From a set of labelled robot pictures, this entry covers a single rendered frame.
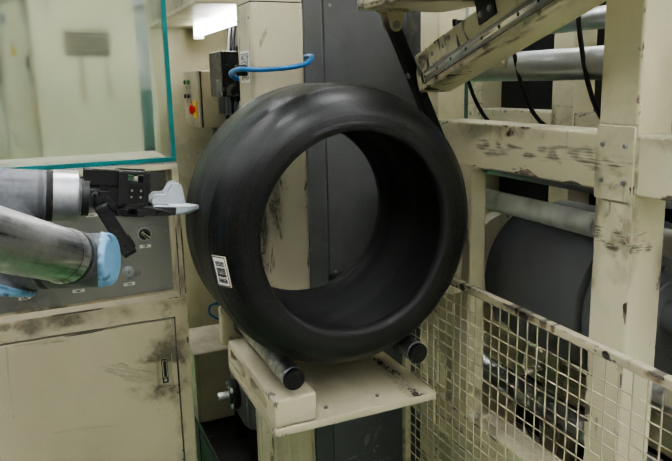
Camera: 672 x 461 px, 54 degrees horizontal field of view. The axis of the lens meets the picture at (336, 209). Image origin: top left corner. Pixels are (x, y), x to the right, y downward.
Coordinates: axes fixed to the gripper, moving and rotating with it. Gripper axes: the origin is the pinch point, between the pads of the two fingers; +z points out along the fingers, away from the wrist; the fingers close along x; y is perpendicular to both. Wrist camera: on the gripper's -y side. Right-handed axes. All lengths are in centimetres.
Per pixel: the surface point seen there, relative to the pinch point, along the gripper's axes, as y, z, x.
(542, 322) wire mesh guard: -16, 64, -28
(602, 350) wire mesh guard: -16, 64, -44
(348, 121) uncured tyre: 19.5, 25.7, -12.1
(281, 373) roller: -30.6, 17.5, -9.3
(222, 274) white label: -10.0, 4.1, -10.4
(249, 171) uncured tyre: 9.2, 7.5, -11.2
